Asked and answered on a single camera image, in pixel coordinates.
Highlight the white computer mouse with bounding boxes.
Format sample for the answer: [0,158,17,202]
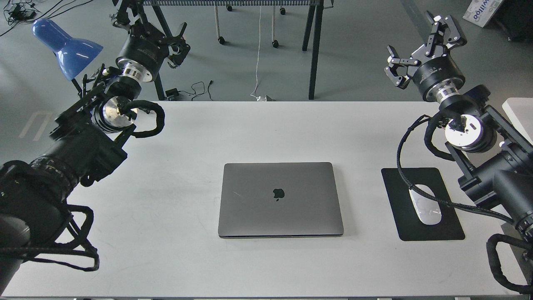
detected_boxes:
[409,189,442,225]

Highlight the blue desk lamp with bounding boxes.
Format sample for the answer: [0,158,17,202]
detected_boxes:
[32,18,103,83]

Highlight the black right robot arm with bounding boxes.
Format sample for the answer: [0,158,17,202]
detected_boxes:
[384,12,533,296]

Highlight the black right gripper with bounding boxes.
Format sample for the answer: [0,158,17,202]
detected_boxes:
[384,11,468,104]

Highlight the white hanging cable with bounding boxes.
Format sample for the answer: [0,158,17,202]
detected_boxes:
[250,5,276,103]

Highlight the wheeled cart legs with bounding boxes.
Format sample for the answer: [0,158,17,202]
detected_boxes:
[214,4,287,49]

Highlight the black cable bundle on floor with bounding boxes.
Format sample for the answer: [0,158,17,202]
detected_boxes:
[0,0,94,38]

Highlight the white cardboard box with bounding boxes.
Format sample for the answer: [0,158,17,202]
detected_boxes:
[462,0,504,28]

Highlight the black background table frame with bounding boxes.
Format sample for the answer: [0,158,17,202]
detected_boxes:
[139,0,325,100]

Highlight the grey laptop notebook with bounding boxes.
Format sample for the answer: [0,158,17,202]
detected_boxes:
[218,162,344,239]

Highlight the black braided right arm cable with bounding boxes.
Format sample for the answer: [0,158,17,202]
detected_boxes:
[396,115,517,223]

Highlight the black mouse pad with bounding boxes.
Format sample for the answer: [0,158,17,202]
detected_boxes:
[381,167,465,241]

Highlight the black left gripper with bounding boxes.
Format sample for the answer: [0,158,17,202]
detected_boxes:
[111,0,191,82]

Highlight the black power adapter with cable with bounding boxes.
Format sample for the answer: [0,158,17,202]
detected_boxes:
[165,80,214,101]

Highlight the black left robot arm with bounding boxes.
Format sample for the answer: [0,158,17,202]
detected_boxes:
[0,0,190,292]

